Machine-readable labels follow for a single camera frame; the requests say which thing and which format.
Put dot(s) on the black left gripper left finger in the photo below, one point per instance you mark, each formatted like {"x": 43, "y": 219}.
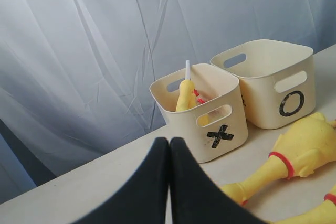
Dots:
{"x": 143, "y": 198}

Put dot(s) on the cream bin marked X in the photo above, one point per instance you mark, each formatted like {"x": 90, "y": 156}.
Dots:
{"x": 209, "y": 142}

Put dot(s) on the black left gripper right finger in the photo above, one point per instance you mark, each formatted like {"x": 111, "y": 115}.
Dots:
{"x": 194, "y": 196}

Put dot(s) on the whole rubber chicken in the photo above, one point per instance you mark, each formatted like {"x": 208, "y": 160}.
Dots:
{"x": 308, "y": 144}
{"x": 321, "y": 214}

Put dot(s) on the broken chicken head half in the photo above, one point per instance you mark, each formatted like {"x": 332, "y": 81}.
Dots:
{"x": 187, "y": 98}

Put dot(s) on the cream bin marked O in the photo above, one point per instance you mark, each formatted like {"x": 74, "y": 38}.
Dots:
{"x": 276, "y": 80}

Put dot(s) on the blue backdrop cloth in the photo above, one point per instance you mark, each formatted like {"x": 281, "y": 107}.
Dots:
{"x": 76, "y": 74}

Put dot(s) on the broken chicken body half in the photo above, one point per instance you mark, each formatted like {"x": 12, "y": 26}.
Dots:
{"x": 212, "y": 115}

